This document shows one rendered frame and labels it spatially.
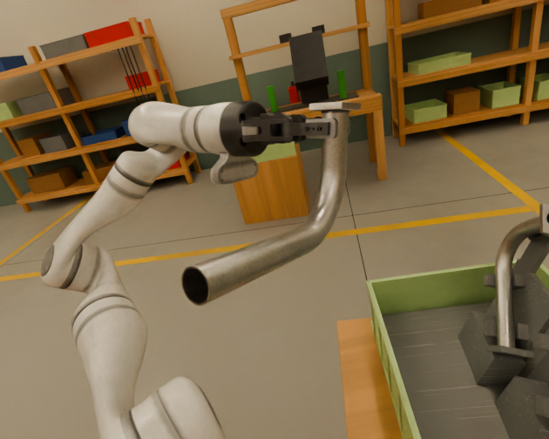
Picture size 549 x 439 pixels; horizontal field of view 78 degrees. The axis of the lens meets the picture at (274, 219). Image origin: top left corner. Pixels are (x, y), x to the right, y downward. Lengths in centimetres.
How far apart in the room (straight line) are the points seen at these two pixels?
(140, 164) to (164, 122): 10
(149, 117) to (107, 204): 17
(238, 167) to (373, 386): 65
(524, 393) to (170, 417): 62
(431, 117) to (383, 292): 413
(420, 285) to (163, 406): 74
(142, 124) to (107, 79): 543
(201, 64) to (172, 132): 487
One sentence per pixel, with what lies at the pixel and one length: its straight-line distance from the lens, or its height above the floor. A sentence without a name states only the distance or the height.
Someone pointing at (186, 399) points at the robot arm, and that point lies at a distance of 39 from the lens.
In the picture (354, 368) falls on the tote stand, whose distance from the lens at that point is 98.
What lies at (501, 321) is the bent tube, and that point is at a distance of 84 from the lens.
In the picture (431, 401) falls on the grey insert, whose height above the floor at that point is 85.
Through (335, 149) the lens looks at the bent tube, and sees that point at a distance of 40.
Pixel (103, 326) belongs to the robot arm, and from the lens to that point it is 52.
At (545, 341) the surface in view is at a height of 102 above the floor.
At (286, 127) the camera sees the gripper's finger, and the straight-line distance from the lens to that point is 40.
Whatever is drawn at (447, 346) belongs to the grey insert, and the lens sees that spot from 95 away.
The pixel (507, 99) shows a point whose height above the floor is 34.
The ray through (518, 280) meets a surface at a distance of 87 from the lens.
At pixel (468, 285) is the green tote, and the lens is 103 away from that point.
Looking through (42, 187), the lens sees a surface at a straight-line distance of 664.
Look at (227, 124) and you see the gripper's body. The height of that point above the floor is 148.
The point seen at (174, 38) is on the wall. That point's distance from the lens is 550.
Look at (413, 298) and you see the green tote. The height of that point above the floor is 89.
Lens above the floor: 156
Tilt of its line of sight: 27 degrees down
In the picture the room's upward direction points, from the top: 14 degrees counter-clockwise
